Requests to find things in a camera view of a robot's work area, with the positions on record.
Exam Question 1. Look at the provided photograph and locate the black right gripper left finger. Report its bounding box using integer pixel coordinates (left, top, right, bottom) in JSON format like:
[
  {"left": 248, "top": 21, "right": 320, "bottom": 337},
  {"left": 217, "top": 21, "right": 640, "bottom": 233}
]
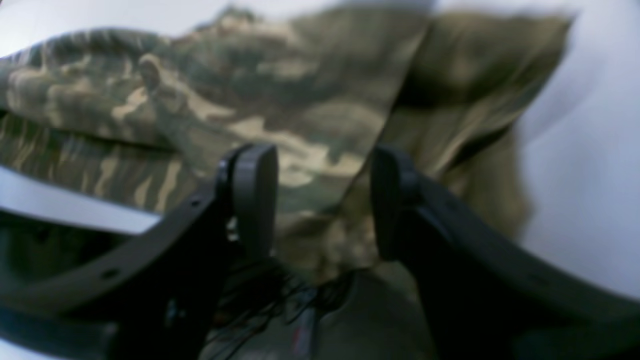
[{"left": 1, "top": 144, "right": 279, "bottom": 360}]

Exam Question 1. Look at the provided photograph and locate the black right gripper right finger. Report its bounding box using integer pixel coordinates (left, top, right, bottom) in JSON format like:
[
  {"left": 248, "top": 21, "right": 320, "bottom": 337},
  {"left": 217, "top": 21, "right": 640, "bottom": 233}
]
[{"left": 370, "top": 145, "right": 640, "bottom": 360}]

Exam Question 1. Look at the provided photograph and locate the camouflage T-shirt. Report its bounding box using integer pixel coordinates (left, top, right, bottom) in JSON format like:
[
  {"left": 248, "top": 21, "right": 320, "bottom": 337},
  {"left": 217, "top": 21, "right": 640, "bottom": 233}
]
[{"left": 1, "top": 2, "right": 571, "bottom": 360}]

